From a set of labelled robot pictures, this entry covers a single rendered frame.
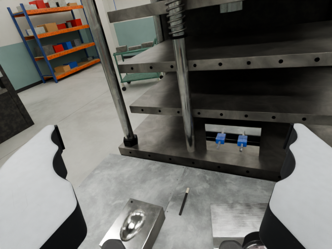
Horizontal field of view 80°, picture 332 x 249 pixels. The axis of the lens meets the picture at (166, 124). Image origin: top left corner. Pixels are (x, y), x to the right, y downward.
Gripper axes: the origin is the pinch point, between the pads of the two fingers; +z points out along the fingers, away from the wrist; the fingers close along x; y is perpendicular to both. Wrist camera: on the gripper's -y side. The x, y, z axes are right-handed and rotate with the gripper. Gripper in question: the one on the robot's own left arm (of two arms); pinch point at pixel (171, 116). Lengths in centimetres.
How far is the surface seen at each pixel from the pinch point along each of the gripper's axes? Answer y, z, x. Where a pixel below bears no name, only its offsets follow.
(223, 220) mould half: 53, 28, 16
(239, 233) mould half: 52, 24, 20
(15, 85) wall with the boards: 187, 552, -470
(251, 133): 48, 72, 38
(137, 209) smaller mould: 61, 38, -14
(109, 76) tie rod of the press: 25, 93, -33
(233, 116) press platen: 41, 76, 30
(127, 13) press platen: -3, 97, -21
